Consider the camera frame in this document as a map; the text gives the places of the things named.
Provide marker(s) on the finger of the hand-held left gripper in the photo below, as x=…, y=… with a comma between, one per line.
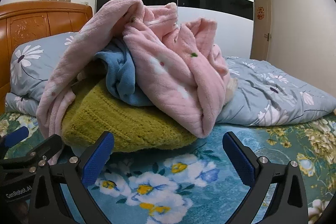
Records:
x=52, y=144
x=16, y=135

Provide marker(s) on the grey-blue floral pillow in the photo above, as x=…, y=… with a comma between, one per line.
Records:
x=39, y=61

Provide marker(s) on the blue fleece garment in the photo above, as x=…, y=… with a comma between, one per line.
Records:
x=123, y=77

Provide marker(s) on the wooden headboard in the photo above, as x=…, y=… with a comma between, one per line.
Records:
x=26, y=24

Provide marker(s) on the red door ornament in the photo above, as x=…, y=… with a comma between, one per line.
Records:
x=260, y=12

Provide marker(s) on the teal floral bed blanket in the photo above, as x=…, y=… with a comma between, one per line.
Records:
x=183, y=187

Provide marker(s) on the beige room door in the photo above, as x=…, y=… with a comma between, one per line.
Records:
x=260, y=37

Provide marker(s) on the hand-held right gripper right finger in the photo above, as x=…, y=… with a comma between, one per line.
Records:
x=239, y=161

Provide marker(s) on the olive green knit sweater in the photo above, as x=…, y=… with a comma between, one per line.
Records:
x=126, y=124

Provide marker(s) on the grey-blue floral quilt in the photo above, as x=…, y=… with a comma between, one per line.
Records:
x=275, y=98

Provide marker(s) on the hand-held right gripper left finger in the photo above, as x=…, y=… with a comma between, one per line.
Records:
x=97, y=161

